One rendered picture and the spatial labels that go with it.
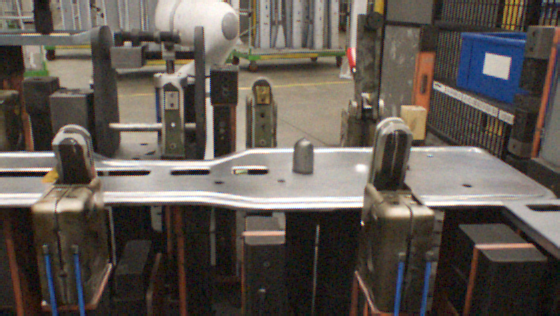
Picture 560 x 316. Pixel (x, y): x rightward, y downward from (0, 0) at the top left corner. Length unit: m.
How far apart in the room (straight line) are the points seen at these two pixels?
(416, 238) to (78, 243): 0.34
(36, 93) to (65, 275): 0.45
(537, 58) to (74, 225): 0.78
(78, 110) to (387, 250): 0.58
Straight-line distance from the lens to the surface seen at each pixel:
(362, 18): 0.86
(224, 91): 0.89
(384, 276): 0.54
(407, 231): 0.52
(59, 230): 0.55
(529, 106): 0.99
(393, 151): 0.56
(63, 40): 1.00
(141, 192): 0.66
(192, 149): 0.94
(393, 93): 3.84
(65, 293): 0.58
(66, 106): 0.90
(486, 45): 1.26
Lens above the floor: 1.25
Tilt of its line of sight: 18 degrees down
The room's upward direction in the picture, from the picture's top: 1 degrees clockwise
